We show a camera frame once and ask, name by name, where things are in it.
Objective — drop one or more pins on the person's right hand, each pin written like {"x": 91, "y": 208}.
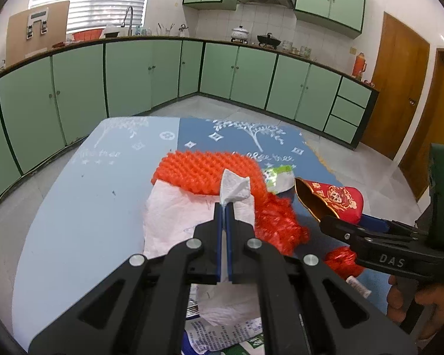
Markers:
{"x": 436, "y": 303}

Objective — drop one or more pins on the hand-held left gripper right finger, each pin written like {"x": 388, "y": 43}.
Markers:
{"x": 230, "y": 236}

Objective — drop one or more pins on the red basin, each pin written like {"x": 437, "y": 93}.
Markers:
{"x": 87, "y": 35}

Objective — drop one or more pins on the red gold snack bag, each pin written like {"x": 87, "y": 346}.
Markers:
{"x": 340, "y": 199}

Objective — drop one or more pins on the dark blue printed tablecloth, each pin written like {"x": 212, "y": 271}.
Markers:
{"x": 207, "y": 137}

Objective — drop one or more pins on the green white foil wrapper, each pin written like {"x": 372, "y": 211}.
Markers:
{"x": 279, "y": 177}

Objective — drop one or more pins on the glass jar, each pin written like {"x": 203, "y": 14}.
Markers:
{"x": 305, "y": 51}
{"x": 286, "y": 46}

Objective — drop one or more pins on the white printed paper leaflet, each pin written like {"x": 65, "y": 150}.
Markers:
{"x": 222, "y": 336}

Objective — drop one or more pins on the small red crumpled mesh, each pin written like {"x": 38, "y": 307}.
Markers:
{"x": 338, "y": 260}

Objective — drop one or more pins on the white tissue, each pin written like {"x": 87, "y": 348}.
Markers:
{"x": 235, "y": 188}

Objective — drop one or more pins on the light blue printed tablecloth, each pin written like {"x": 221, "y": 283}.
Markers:
{"x": 77, "y": 210}

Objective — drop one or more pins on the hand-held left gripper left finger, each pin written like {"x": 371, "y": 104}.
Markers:
{"x": 217, "y": 236}

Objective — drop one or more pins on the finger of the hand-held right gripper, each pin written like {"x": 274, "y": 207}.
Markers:
{"x": 375, "y": 223}
{"x": 340, "y": 231}

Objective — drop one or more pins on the closed wooden door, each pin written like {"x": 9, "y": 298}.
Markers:
{"x": 392, "y": 88}

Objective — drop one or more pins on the utensil holder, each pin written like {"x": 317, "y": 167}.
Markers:
{"x": 165, "y": 29}

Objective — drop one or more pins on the orange foam fruit net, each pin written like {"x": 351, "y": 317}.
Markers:
{"x": 192, "y": 170}

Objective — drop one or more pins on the white plastic holder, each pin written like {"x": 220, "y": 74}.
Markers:
{"x": 37, "y": 16}

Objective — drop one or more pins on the green packet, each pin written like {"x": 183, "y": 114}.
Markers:
{"x": 248, "y": 347}

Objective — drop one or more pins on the crumpled white paper towel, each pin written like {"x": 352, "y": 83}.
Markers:
{"x": 174, "y": 218}

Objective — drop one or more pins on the metal faucet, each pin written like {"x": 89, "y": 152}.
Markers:
{"x": 127, "y": 13}

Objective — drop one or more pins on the small white tube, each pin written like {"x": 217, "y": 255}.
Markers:
{"x": 359, "y": 286}

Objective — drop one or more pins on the white pot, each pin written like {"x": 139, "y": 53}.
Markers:
{"x": 239, "y": 33}

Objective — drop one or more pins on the black wok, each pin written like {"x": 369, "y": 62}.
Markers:
{"x": 267, "y": 40}

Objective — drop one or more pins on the wooden board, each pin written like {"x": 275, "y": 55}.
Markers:
{"x": 18, "y": 40}

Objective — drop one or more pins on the red plastic mesh bag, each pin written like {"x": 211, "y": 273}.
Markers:
{"x": 277, "y": 225}

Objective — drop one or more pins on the green base cabinets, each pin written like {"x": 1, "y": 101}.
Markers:
{"x": 133, "y": 74}

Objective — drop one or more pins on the orange thermos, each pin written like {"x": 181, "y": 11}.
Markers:
{"x": 359, "y": 64}

